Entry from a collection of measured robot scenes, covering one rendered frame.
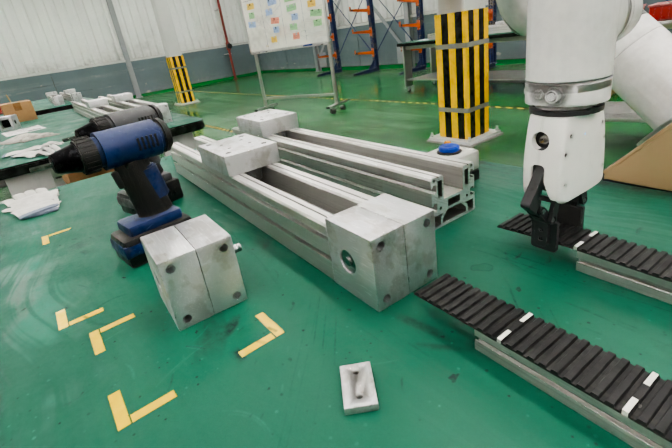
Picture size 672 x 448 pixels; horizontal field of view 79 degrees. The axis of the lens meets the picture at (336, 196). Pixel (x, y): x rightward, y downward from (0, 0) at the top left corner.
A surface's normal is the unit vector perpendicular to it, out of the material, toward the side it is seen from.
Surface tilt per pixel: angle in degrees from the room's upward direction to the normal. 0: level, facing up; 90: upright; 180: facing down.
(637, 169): 90
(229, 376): 0
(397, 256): 90
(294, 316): 0
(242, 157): 90
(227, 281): 90
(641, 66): 77
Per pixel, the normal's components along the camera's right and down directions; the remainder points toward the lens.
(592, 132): 0.58, 0.18
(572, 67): -0.35, 0.40
